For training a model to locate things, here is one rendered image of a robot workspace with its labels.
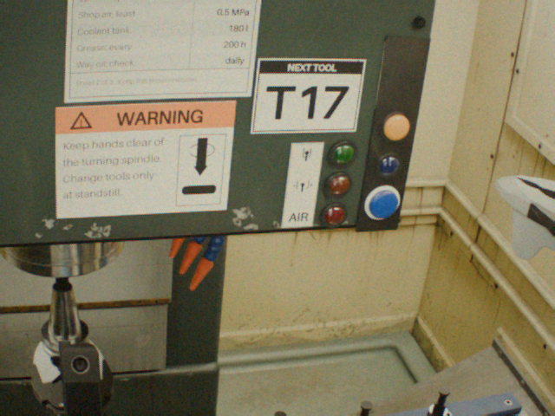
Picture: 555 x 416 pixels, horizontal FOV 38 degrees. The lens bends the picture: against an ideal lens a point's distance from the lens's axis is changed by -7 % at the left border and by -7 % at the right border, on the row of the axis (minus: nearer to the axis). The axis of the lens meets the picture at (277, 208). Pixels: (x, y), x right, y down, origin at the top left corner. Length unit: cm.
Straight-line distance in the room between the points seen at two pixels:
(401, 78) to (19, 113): 34
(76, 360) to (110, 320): 68
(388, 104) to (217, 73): 16
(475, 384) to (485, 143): 56
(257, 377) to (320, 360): 19
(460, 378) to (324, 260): 48
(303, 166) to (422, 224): 146
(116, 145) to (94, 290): 87
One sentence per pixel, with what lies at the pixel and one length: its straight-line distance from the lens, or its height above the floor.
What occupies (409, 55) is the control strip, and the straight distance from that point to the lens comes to 77.
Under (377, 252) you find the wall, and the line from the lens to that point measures 222.
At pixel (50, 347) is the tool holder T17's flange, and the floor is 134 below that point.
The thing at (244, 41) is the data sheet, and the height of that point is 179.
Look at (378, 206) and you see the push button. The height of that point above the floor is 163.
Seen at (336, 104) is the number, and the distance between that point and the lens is 76.
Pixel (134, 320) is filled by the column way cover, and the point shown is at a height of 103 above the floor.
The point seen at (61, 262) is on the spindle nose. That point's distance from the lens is 93.
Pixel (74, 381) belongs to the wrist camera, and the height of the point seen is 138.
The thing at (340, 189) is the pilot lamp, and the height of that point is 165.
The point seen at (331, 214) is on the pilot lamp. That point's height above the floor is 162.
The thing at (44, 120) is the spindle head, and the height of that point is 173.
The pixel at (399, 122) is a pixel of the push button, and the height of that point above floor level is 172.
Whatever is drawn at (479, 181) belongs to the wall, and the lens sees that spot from 204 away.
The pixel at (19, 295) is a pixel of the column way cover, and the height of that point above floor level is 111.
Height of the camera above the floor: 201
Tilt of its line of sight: 29 degrees down
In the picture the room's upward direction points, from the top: 7 degrees clockwise
